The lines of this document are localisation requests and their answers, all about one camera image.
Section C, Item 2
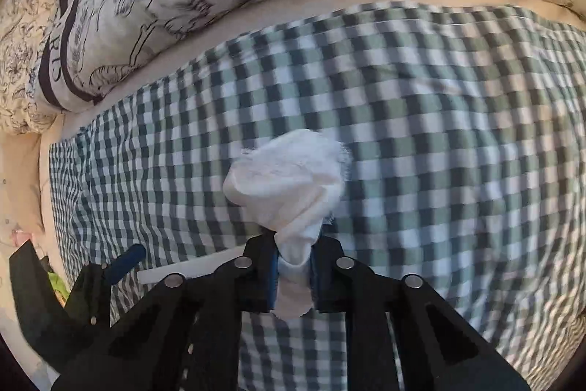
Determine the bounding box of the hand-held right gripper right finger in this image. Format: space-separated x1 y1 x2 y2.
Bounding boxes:
310 236 532 391

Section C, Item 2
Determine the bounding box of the green white checked cloth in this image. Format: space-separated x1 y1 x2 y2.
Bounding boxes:
48 4 586 391

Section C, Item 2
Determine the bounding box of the green yellow object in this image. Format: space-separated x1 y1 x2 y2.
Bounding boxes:
46 272 70 305

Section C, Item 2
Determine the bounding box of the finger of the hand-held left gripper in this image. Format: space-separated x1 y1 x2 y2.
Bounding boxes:
9 240 99 376
66 243 147 328

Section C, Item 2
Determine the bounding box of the white cylindrical flashlight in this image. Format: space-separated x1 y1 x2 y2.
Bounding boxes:
223 129 352 321

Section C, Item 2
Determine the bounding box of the small pink object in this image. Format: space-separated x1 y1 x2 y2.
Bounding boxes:
9 226 33 247

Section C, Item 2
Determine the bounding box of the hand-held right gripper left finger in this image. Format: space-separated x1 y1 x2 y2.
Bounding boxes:
50 235 280 391

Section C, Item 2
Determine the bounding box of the white toothbrush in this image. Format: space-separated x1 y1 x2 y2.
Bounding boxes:
137 256 243 285

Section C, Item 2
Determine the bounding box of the beige mattress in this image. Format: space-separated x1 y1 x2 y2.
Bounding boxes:
0 0 586 378

